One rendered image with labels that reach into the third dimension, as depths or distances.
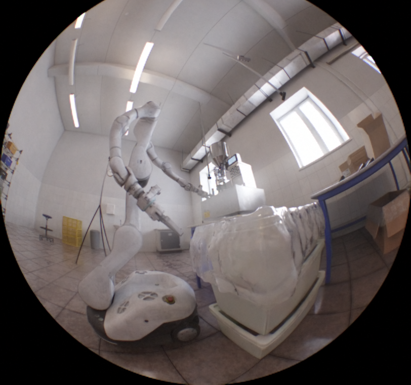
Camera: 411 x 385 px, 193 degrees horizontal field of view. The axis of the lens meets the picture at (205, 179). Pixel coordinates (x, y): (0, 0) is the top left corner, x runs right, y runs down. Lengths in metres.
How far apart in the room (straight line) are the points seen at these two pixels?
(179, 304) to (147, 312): 0.15
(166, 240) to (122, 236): 3.37
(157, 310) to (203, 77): 4.29
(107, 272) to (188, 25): 4.18
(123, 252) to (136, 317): 0.32
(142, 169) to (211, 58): 3.59
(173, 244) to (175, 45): 5.70
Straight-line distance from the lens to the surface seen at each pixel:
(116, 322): 0.68
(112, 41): 4.38
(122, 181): 0.57
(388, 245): 1.48
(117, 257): 0.67
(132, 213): 0.71
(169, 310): 0.62
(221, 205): 1.15
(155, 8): 4.08
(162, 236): 3.95
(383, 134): 1.45
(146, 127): 1.02
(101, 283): 0.73
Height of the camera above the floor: 0.67
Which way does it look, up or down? 24 degrees up
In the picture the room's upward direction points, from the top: 7 degrees counter-clockwise
